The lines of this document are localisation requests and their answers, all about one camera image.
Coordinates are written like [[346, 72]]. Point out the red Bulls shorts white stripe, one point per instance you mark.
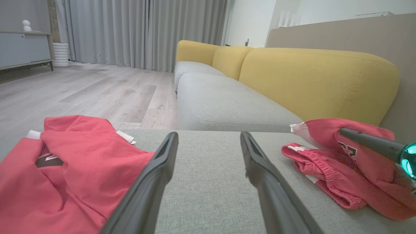
[[367, 182]]

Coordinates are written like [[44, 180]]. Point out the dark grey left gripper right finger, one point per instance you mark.
[[276, 201]]

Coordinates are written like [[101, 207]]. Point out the narrow yellow sofa backrest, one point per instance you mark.
[[229, 61]]

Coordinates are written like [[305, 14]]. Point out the small white round camera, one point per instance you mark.
[[26, 25]]

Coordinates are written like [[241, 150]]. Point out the white ribbed cylinder vase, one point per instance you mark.
[[61, 55]]

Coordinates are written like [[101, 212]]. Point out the white air vent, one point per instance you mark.
[[373, 14]]

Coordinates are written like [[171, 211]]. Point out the grey wooden sideboard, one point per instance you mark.
[[22, 48]]

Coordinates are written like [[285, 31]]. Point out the wide yellow sofa backrest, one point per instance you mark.
[[318, 81]]

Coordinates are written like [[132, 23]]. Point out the white upright decor pieces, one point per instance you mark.
[[289, 19]]

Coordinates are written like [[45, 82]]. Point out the large grey sofa seat cushion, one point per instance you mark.
[[211, 182]]

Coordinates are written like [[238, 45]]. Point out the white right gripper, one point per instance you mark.
[[410, 159]]

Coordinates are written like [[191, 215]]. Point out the small grey sofa seat cushion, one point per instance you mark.
[[191, 68]]

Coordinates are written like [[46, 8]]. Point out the grey curtain panel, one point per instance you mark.
[[107, 32], [185, 22]]

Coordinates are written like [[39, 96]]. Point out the red Bulls jersey white sleeves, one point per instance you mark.
[[81, 169]]

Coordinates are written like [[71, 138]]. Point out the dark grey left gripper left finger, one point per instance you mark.
[[143, 195]]

